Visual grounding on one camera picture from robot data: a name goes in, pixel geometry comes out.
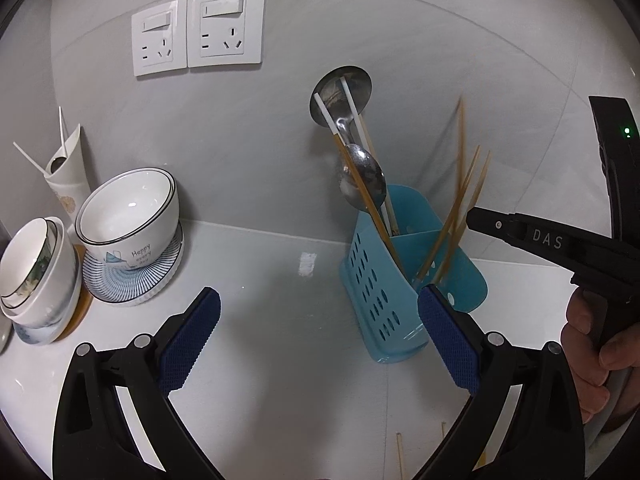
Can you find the white-tipped brown wooden chopstick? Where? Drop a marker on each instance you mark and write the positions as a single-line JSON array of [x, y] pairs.
[[368, 200]]

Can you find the white-tipped pale wooden chopstick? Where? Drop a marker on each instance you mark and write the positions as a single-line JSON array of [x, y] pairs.
[[364, 127]]

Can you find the blue plastic utensil holder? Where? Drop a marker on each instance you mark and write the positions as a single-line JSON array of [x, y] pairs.
[[472, 280]]

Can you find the steel spoon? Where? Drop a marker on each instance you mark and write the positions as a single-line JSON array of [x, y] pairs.
[[372, 175]]

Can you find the wooden coaster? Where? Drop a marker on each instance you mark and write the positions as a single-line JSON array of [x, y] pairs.
[[80, 305]]

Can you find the person's right hand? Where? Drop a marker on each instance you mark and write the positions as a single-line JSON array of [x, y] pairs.
[[582, 360]]

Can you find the steel ladle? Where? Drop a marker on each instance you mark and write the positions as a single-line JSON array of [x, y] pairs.
[[330, 87]]

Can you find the blue striped plate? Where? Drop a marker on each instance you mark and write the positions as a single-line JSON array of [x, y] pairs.
[[125, 285]]

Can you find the white bowl black rim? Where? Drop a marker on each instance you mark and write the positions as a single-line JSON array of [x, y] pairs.
[[125, 230]]

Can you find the plain white bowl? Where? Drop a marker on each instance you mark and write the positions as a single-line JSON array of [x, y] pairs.
[[45, 317]]

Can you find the white tape patch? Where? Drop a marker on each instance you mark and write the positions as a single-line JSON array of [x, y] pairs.
[[308, 264]]

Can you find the white wall socket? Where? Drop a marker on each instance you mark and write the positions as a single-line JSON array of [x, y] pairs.
[[225, 25], [160, 35]]

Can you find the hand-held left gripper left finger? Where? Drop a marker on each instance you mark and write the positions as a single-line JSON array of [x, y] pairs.
[[192, 335]]

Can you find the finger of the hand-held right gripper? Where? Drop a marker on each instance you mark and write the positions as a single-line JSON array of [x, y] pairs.
[[492, 224]]

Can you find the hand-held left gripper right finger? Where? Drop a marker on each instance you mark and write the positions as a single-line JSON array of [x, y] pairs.
[[447, 340]]

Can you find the white plastic stick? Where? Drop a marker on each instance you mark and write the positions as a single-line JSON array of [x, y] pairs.
[[61, 127], [31, 158]]

